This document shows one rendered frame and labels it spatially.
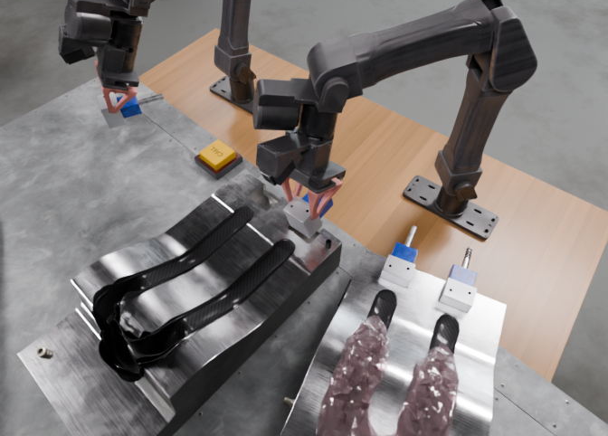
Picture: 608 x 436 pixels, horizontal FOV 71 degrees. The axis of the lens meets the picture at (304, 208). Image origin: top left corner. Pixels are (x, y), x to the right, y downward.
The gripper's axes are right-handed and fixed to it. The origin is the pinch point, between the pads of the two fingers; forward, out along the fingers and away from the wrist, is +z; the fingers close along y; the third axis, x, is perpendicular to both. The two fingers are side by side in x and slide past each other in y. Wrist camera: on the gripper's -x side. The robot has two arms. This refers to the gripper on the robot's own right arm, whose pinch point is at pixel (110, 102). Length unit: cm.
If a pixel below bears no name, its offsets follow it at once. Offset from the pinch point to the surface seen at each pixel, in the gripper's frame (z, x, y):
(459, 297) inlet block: -15, 42, 66
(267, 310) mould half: -1, 15, 55
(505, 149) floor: 8, 187, -11
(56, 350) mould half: 16, -13, 46
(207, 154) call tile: 2.1, 18.8, 12.7
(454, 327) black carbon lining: -12, 41, 70
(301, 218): -12, 21, 45
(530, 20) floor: -37, 270, -98
